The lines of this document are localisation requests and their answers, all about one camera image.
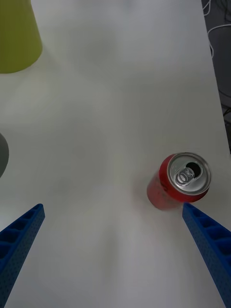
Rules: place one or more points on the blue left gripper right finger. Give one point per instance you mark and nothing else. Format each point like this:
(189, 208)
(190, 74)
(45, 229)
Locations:
(211, 243)

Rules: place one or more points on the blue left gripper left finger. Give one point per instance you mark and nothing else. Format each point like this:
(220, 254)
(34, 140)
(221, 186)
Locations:
(19, 243)

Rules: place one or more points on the red drink can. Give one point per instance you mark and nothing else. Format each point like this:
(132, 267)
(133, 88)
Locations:
(161, 190)

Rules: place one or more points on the grey plastic bin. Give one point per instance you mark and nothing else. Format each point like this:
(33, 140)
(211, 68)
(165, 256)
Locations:
(3, 154)

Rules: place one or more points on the yellow-green plastic bin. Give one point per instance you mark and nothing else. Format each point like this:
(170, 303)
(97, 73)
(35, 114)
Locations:
(16, 36)

